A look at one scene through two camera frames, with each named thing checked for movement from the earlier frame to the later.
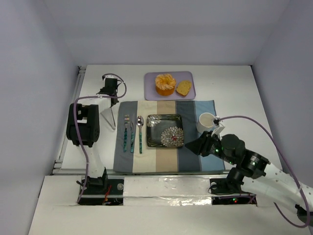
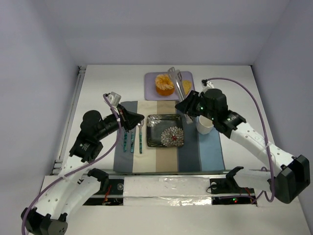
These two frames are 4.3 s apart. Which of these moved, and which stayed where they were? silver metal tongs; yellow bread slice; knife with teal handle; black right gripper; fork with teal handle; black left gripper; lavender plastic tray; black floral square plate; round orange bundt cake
Moved: black left gripper; silver metal tongs; black right gripper
Stayed: round orange bundt cake; black floral square plate; yellow bread slice; fork with teal handle; lavender plastic tray; knife with teal handle
